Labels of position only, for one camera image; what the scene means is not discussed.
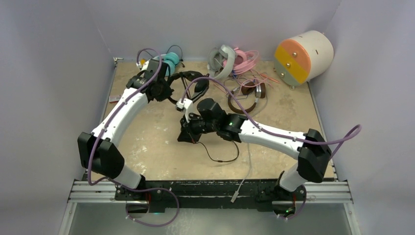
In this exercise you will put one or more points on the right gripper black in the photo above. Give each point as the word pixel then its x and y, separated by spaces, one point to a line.
pixel 187 134

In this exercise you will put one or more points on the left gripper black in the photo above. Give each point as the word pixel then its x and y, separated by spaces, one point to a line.
pixel 166 93

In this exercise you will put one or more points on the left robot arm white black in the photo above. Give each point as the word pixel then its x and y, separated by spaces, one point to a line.
pixel 98 149

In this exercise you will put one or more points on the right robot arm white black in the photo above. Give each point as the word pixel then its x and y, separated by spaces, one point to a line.
pixel 308 149

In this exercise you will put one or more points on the teal white cat headphones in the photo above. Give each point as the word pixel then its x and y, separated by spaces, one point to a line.
pixel 172 60

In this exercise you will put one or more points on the grey white headphones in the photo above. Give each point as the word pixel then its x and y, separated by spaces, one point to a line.
pixel 221 61

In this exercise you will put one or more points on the brown headphones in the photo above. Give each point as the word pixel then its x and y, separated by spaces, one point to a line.
pixel 250 93

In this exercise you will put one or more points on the pink headphones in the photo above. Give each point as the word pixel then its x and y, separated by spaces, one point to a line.
pixel 245 61

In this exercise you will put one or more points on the small red white box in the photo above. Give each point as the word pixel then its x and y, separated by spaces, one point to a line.
pixel 114 99

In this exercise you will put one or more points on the round drawer cabinet orange yellow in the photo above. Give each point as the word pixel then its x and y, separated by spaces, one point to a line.
pixel 303 57

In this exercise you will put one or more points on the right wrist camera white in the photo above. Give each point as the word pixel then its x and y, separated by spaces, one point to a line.
pixel 185 106

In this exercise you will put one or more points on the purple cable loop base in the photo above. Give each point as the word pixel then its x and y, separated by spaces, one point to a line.
pixel 153 208

